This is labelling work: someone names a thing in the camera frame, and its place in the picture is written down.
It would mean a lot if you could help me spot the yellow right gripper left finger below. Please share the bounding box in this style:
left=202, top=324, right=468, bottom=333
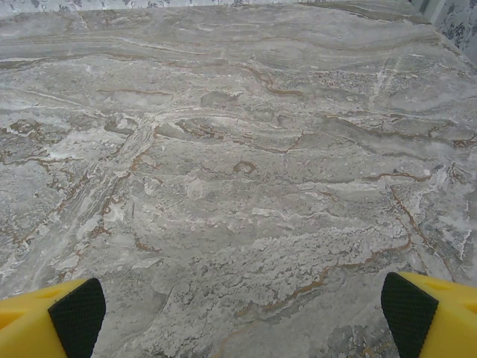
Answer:
left=0, top=277, right=107, bottom=358

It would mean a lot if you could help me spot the aluminium frame post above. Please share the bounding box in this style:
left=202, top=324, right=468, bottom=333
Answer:
left=411, top=0, right=443, bottom=27

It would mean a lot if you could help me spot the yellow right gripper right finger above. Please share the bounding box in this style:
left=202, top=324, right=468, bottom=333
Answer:
left=381, top=271, right=477, bottom=358

